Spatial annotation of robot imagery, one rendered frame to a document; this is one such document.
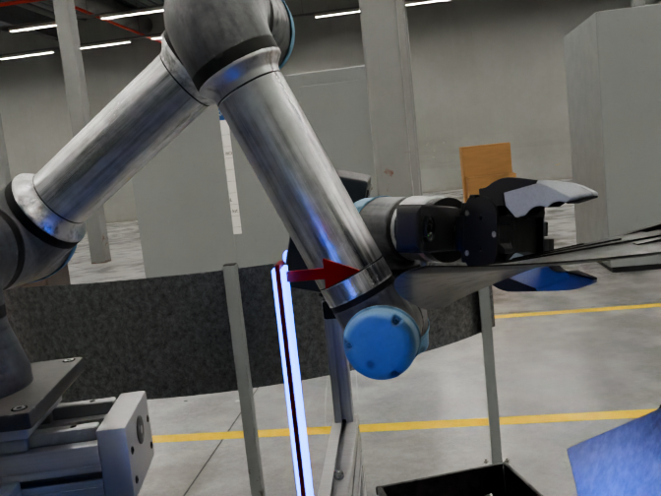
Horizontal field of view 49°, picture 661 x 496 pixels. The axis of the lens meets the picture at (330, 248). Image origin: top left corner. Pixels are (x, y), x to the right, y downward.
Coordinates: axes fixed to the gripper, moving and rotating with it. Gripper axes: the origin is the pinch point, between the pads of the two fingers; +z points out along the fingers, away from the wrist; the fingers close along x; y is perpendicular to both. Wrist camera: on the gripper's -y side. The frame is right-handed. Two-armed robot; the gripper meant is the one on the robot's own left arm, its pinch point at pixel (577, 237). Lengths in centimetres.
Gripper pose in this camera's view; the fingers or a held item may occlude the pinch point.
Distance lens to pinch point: 64.8
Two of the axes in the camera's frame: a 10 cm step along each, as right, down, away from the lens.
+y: 8.5, -0.5, 5.3
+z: 5.3, 0.5, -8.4
